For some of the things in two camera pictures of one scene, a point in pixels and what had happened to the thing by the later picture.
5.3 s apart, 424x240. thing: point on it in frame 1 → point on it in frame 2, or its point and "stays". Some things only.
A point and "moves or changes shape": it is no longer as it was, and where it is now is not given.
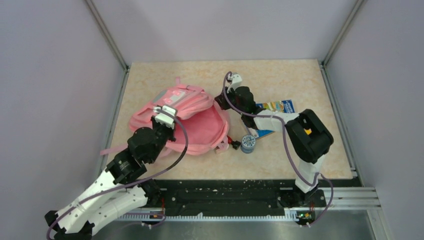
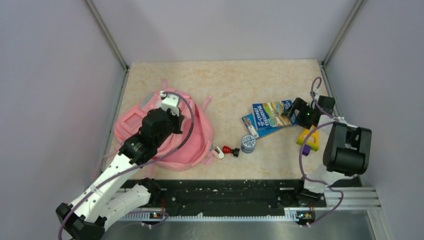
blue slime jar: x=248 y=144 stays
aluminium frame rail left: x=111 y=41 stays
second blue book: x=259 y=133 stays
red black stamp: x=235 y=144 → x=227 y=149
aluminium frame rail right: x=351 y=14 stays
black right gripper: x=220 y=99 → x=301 y=105
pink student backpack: x=206 y=125 moves or changes shape
